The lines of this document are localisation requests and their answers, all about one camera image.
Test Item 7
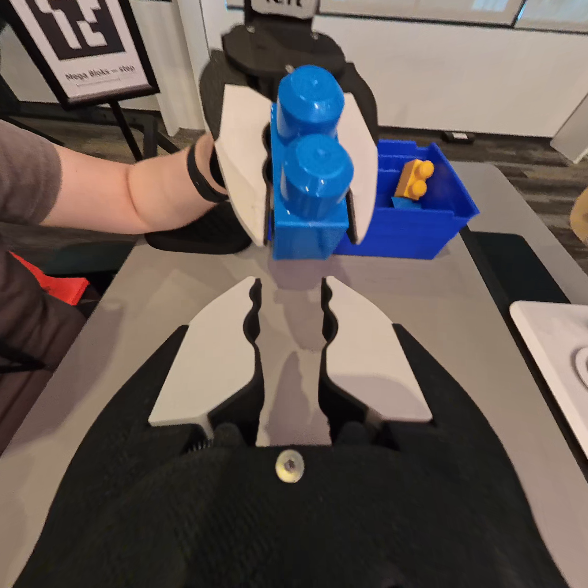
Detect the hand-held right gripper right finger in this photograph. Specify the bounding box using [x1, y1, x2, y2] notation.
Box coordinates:
[318, 277, 434, 430]

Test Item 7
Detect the person's left forearm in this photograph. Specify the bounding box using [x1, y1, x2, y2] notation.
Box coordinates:
[43, 133, 230, 235]

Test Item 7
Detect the black framed marker sign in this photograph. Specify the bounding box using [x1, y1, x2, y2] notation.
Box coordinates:
[7, 0, 160, 110]

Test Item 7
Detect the orange two-stud mega block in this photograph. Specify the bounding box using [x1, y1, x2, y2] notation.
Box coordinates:
[394, 159, 435, 202]

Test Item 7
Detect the blue plastic bin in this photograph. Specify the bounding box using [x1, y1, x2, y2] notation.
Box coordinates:
[333, 140, 481, 260]

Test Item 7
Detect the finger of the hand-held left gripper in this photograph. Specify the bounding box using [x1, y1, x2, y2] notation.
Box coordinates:
[340, 94, 379, 244]
[215, 85, 274, 246]

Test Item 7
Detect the black wristband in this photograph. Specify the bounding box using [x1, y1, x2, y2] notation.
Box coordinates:
[186, 137, 229, 204]

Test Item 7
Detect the black sign easel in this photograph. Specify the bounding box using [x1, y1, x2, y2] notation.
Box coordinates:
[108, 99, 181, 162]

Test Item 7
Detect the instruction sheet on white stand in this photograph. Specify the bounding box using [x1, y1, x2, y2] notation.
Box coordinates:
[509, 301, 588, 458]

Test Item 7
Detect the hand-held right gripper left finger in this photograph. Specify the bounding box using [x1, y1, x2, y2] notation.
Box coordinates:
[148, 277, 266, 437]

